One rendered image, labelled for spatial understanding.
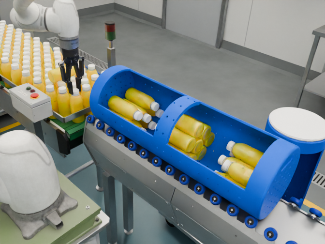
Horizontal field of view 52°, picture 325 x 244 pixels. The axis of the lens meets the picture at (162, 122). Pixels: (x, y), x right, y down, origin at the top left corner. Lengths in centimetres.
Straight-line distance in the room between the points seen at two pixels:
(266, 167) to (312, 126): 64
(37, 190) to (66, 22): 78
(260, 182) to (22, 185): 69
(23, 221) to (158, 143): 54
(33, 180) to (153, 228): 152
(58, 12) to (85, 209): 83
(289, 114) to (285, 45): 309
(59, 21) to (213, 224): 104
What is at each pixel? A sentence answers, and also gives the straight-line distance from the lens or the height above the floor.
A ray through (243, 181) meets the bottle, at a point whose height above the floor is 110.
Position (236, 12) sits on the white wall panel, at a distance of 506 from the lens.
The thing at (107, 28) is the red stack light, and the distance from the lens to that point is 206.
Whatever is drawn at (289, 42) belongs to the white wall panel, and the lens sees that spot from 473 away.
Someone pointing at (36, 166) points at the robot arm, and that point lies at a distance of 97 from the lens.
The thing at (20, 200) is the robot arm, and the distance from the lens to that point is 102.
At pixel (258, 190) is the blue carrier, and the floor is 114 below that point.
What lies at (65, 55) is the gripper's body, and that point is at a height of 127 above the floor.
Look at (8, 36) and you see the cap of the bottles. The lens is 252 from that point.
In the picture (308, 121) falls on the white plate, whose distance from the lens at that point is 172.
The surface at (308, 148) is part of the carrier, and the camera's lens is 161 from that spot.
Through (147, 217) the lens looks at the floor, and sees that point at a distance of 245.
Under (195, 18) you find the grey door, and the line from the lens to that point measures 546.
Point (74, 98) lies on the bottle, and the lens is 170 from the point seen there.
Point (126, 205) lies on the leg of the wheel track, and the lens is 214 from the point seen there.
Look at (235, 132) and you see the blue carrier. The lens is 139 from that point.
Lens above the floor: 188
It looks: 34 degrees down
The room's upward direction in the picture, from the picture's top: 3 degrees clockwise
